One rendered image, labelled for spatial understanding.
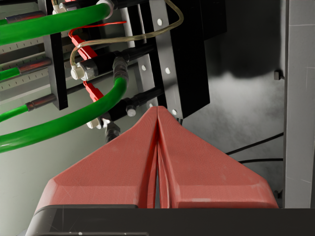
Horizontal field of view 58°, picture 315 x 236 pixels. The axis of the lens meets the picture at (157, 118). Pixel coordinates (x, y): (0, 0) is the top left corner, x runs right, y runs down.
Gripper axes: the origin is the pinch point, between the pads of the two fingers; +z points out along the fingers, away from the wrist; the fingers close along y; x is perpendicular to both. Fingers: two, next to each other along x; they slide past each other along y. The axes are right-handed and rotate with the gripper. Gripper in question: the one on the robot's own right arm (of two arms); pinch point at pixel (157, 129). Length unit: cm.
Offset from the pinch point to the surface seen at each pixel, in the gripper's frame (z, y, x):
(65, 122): 9.4, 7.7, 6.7
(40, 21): 11.9, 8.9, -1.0
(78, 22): 13.9, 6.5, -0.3
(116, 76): 19.3, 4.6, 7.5
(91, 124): 24.8, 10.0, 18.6
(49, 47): 39.0, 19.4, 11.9
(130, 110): 27.1, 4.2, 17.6
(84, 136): 49, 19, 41
